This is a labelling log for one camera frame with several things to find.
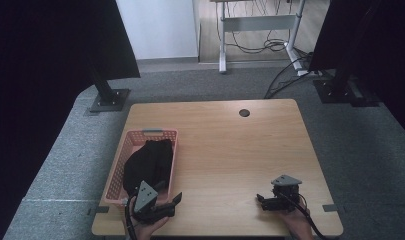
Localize black curtain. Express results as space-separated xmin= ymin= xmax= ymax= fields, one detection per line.
xmin=308 ymin=0 xmax=405 ymax=141
xmin=0 ymin=0 xmax=142 ymax=238

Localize hanging cable bundle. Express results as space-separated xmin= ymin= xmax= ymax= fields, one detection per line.
xmin=215 ymin=0 xmax=293 ymax=55

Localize black metal stand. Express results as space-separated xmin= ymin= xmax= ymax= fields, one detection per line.
xmin=312 ymin=64 xmax=382 ymax=108
xmin=85 ymin=56 xmax=132 ymax=113

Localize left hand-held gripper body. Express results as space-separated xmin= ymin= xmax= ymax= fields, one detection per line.
xmin=132 ymin=180 xmax=176 ymax=225

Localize person's right hand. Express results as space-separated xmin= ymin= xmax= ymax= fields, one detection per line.
xmin=278 ymin=205 xmax=315 ymax=240

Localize black cloth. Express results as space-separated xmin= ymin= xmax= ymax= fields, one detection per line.
xmin=122 ymin=138 xmax=175 ymax=198

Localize white desk frame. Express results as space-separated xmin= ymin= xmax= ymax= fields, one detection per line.
xmin=209 ymin=0 xmax=310 ymax=77

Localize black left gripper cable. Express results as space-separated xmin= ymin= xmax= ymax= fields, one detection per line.
xmin=124 ymin=195 xmax=140 ymax=240

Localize pink plastic basket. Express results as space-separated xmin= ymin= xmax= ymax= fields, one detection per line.
xmin=101 ymin=128 xmax=180 ymax=210

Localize person's left hand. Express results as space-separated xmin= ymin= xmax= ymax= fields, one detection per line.
xmin=127 ymin=198 xmax=172 ymax=240

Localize black floor cables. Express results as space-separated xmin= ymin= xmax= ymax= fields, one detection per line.
xmin=263 ymin=46 xmax=319 ymax=100

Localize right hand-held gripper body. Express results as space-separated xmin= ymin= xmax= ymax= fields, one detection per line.
xmin=261 ymin=174 xmax=304 ymax=214

